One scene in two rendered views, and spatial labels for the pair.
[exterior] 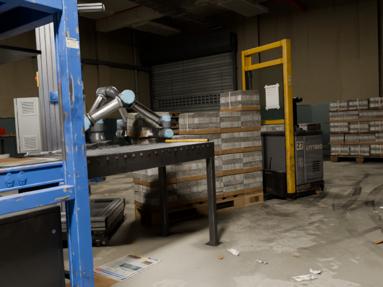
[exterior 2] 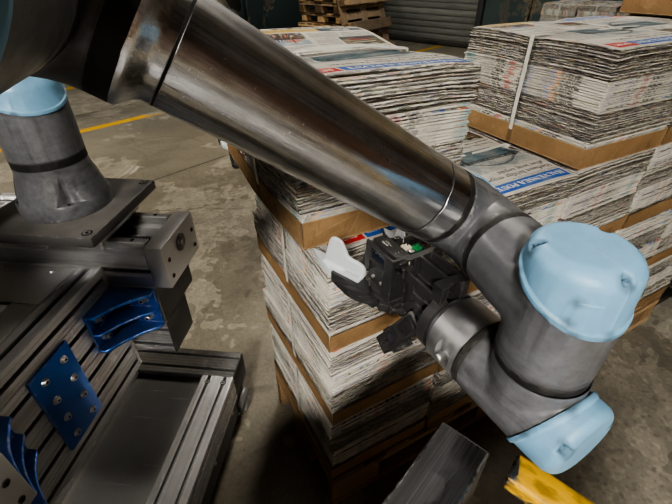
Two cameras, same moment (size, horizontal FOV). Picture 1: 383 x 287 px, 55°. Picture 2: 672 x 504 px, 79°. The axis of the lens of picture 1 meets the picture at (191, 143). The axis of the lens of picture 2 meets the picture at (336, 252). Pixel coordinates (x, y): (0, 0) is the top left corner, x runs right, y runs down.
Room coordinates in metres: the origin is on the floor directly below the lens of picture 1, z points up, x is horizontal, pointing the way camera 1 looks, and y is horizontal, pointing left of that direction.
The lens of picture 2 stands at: (2.95, 0.35, 1.18)
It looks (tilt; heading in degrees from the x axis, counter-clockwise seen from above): 35 degrees down; 5
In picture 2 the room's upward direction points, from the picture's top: straight up
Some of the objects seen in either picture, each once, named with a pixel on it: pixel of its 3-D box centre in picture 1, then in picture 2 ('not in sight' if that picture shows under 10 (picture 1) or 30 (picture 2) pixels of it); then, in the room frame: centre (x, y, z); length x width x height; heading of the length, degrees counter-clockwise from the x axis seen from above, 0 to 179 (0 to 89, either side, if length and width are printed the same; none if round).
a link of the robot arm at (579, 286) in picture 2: (166, 122); (548, 293); (3.20, 0.21, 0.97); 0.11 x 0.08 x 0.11; 20
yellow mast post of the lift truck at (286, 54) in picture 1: (287, 117); not in sight; (4.28, -1.12, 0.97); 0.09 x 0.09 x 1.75; 34
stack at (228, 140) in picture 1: (190, 173); (473, 280); (3.91, 0.03, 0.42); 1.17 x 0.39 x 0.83; 124
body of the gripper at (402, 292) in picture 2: (158, 132); (415, 285); (3.31, 0.29, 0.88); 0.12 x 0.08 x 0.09; 34
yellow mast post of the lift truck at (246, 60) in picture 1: (248, 119); not in sight; (4.83, -0.76, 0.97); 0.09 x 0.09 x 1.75; 34
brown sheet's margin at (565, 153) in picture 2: (199, 131); (550, 123); (3.99, -0.09, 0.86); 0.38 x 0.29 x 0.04; 33
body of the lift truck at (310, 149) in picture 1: (289, 161); not in sight; (4.76, -1.25, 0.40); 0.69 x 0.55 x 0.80; 34
